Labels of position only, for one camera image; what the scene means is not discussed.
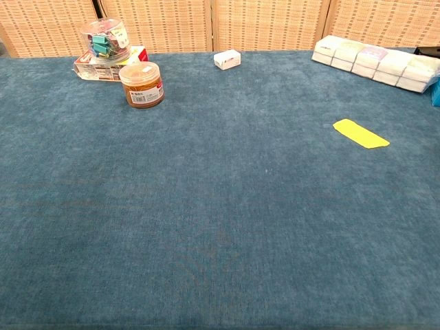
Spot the small yellow object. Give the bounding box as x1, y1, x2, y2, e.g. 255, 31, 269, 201
332, 118, 391, 150

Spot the small white box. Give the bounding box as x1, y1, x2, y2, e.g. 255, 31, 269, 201
213, 49, 242, 72

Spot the flat red and white box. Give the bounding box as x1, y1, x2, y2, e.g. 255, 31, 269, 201
71, 45, 149, 83

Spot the blue cookie box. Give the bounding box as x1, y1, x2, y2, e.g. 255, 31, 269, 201
429, 76, 440, 108

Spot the blue velvet table mat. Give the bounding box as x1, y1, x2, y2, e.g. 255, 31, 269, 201
0, 47, 440, 330

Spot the amber jar of rubber bands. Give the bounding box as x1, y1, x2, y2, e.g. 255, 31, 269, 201
118, 62, 166, 110

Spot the woven bamboo folding screen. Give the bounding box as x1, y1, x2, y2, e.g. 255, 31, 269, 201
0, 0, 440, 58

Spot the clear jar of binder clips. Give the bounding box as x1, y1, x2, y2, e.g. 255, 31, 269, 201
79, 19, 132, 67

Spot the wrapped bundle of tissue packs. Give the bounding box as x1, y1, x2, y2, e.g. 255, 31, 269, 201
311, 34, 440, 94

